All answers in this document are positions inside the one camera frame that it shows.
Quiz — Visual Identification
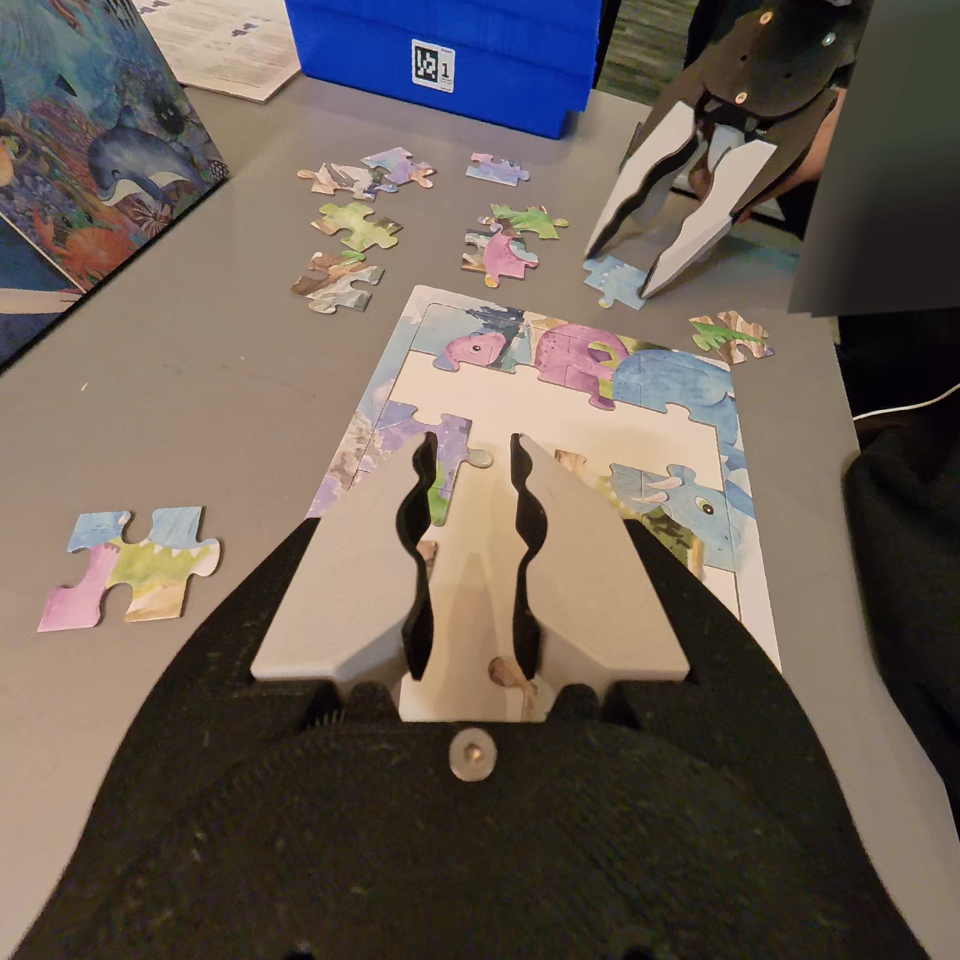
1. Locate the green tan puzzle piece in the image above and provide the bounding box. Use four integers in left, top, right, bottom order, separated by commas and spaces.
491, 204, 570, 241

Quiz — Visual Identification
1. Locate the person's right hand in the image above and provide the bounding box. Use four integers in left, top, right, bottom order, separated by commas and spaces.
738, 157, 819, 225

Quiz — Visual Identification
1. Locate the illustrated puzzle box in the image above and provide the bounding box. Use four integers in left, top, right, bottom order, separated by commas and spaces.
0, 0, 230, 369

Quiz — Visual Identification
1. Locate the green dinosaur brown puzzle piece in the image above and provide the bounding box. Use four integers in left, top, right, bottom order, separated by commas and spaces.
688, 311, 775, 366

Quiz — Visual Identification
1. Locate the purple blue green puzzle piece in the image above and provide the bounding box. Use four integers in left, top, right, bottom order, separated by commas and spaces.
585, 337, 633, 410

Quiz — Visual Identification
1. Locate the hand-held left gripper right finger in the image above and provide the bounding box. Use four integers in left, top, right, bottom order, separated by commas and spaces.
510, 433, 691, 695

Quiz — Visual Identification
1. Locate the purple dinosaur body puzzle piece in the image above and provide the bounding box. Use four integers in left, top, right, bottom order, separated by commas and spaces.
534, 324, 601, 395

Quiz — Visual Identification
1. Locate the blue dinosaur body puzzle piece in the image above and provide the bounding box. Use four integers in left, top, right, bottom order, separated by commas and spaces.
611, 348, 740, 432

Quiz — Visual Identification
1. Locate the thin white cord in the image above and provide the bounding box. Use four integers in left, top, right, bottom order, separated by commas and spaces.
853, 384, 960, 421

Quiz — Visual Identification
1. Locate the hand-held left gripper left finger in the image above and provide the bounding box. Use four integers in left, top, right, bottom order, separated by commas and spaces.
249, 431, 440, 685

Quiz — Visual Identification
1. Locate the blue white puzzle piece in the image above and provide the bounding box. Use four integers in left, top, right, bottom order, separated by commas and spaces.
582, 255, 650, 311

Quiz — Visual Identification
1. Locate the blue plastic bin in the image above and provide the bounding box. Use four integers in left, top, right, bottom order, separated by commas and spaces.
285, 0, 605, 141

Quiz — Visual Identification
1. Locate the peach purple puzzle piece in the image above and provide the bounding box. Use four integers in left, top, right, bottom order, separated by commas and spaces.
296, 162, 380, 201

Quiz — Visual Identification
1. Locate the pastel purple pink puzzle piece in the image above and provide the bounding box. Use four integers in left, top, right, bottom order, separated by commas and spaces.
465, 152, 531, 186

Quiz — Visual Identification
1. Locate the paper instruction sheet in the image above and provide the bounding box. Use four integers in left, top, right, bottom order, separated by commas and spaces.
138, 0, 303, 105

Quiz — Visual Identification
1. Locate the dinosaur puzzle tray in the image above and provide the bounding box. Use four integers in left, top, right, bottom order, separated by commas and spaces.
303, 285, 783, 723

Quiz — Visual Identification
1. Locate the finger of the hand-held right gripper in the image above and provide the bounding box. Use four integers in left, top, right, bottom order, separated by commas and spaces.
583, 99, 708, 262
639, 140, 779, 300

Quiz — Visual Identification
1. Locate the brown grey puzzle piece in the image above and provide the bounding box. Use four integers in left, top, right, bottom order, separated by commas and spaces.
291, 251, 386, 315

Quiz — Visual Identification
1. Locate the pink dinosaur head puzzle piece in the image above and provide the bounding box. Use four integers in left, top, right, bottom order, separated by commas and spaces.
411, 303, 526, 374

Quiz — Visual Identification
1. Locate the blue triceratops head puzzle piece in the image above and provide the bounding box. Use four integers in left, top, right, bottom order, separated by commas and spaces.
609, 463, 744, 575

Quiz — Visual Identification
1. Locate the pink yellow blue puzzle piece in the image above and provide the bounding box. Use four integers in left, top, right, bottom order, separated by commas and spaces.
37, 506, 222, 633

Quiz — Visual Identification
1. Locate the green yellow puzzle piece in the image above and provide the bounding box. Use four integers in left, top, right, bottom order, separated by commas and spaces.
311, 201, 404, 253

